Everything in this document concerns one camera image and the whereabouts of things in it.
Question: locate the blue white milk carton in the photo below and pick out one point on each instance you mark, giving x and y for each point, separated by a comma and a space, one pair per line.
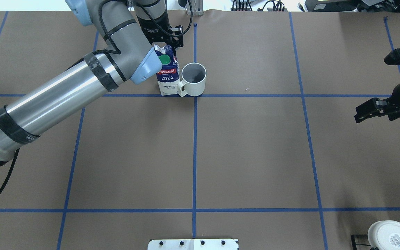
168, 77

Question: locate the white mounting plate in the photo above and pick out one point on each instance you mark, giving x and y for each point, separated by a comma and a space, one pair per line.
193, 244

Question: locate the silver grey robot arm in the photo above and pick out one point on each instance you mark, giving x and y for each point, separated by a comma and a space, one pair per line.
129, 27

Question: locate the white round device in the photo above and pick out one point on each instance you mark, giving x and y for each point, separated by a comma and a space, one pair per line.
384, 235

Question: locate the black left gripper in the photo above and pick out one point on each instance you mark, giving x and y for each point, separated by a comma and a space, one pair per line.
153, 29

